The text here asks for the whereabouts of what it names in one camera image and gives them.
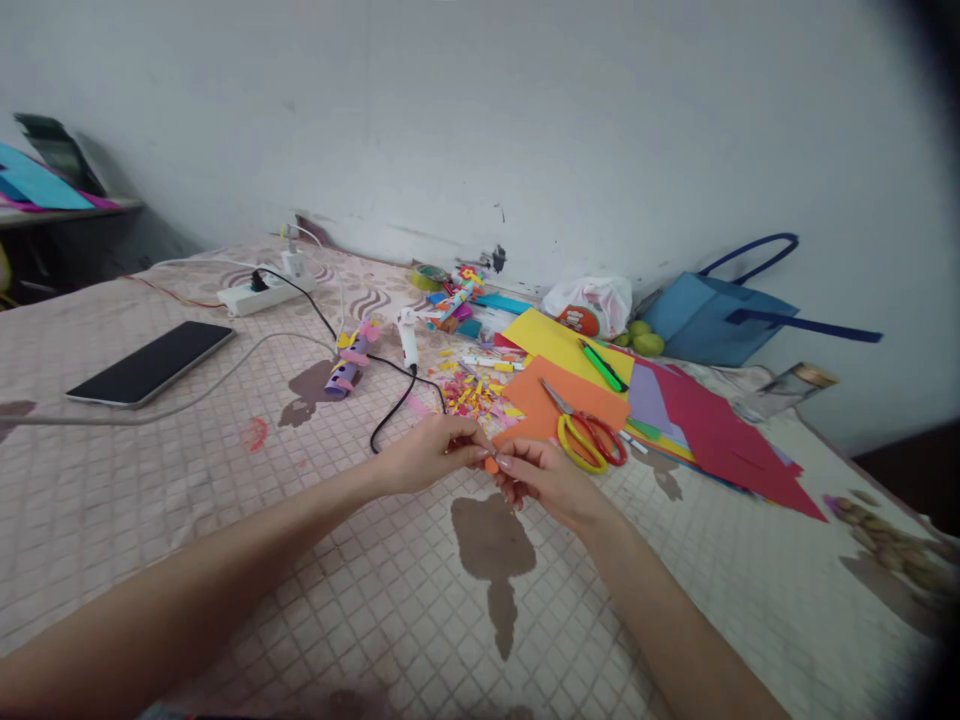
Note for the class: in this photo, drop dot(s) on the yellow paper sheet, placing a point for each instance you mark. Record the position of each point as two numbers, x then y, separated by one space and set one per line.
551 337

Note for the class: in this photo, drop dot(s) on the person's right fingers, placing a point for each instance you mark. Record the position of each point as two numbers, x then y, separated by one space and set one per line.
517 496

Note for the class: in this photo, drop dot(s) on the stack of coloured paper sheets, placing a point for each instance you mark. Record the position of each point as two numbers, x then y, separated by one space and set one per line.
652 420

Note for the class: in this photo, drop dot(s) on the white power strip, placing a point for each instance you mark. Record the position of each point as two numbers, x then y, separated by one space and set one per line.
262 296

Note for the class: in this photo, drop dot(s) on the black smartphone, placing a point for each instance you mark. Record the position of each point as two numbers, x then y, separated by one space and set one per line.
150 364

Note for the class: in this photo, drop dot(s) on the pile of paper scraps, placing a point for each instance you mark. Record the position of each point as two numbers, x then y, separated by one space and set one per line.
476 394

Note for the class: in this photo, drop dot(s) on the small orange paper piece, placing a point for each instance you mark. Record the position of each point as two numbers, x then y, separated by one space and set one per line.
491 465

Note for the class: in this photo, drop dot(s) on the blue tote bag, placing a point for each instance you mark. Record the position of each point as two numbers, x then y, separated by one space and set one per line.
712 322

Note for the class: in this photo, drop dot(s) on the colourful paper flower craft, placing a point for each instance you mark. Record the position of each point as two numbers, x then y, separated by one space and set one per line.
459 300

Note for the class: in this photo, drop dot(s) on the green utility knife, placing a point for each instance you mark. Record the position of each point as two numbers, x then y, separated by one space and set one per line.
604 367

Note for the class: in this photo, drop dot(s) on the purple paper roll craft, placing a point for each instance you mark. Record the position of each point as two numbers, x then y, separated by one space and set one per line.
346 367

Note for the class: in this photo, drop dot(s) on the white glue gun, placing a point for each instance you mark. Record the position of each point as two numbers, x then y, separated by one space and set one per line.
409 337

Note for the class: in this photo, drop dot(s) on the pink patterned bed cover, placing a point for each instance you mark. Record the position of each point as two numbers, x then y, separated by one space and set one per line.
300 540

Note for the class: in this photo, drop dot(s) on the blue paper strips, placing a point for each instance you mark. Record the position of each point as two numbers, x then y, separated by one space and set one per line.
502 304

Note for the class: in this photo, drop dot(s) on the yellow and red scissors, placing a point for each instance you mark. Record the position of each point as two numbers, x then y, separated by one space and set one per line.
581 435

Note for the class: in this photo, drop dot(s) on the white charger plug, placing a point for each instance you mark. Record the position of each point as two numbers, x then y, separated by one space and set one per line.
292 264

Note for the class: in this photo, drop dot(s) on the glass jar with gold lid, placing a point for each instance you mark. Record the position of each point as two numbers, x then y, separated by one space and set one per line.
787 390

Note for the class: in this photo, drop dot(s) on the green fruits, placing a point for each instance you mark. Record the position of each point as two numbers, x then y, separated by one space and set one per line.
646 341

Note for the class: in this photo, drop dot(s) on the person's right index finger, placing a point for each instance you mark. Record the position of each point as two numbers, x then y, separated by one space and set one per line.
511 469

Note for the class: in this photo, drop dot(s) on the side table with papers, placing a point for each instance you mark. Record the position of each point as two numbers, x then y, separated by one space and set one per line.
52 195

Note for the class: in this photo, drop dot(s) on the white marker pen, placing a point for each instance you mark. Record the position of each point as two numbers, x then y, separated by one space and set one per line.
491 364
634 442

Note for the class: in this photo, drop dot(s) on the orange paper sheet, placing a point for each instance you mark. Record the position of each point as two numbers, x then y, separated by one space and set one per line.
540 409

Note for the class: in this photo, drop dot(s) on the red paper sheet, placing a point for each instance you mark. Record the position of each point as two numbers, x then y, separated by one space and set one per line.
720 435

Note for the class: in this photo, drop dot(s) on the person's right thumb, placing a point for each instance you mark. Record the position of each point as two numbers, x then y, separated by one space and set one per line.
517 448

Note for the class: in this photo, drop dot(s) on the person's right hand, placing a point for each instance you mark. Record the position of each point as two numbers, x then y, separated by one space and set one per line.
555 484

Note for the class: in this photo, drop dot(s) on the yellow green tape roll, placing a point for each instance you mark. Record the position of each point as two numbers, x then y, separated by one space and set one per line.
427 277

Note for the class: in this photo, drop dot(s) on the person's left thumb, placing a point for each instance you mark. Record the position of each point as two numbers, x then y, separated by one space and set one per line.
471 454

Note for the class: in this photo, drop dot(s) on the white plastic bag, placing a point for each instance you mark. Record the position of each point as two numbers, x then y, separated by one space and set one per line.
592 304

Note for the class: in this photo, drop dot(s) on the person's left hand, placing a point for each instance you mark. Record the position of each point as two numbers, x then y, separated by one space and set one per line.
424 457

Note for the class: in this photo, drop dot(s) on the person's left index finger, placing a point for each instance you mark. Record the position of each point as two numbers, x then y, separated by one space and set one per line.
469 431

